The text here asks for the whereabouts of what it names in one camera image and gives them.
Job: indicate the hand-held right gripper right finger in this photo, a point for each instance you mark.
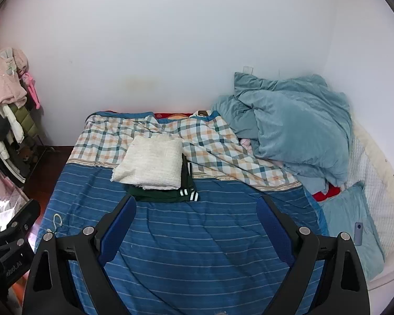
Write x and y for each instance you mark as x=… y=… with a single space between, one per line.
x=275 y=233

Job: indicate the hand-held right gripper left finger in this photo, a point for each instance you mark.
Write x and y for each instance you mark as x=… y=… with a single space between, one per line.
x=113 y=233

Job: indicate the white tweed jacket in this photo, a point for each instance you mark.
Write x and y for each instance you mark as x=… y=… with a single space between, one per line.
x=151 y=160

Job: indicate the rack of hanging clothes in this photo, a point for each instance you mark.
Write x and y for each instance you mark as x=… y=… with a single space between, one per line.
x=6 y=121

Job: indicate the green garment with striped cuffs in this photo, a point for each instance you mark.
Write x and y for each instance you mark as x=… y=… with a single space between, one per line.
x=161 y=195

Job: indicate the red cloth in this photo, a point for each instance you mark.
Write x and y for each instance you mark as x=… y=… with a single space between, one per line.
x=325 y=193

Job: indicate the blue striped bedsheet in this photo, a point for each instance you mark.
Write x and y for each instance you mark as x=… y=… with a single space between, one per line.
x=184 y=236

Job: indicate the light blue pillow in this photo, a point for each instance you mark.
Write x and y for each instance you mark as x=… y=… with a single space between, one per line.
x=344 y=213

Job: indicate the grey smartphone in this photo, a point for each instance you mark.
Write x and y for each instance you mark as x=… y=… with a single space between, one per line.
x=358 y=234

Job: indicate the pink cloth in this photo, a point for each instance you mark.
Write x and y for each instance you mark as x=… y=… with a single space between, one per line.
x=246 y=142

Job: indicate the plaid blanket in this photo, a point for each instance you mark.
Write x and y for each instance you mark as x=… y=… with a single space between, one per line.
x=216 y=147

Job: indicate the light blue duvet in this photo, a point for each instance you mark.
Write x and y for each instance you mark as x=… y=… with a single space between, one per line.
x=298 y=124

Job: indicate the white quilted mattress pad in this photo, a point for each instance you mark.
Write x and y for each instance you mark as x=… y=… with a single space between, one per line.
x=381 y=197

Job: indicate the pink hanging item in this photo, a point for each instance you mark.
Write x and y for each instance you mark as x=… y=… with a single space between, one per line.
x=32 y=88

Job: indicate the cream padded bed edge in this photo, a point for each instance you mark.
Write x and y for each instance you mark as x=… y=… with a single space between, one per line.
x=390 y=170

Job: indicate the clear wall hook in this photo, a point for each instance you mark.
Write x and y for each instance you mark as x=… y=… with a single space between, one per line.
x=248 y=69

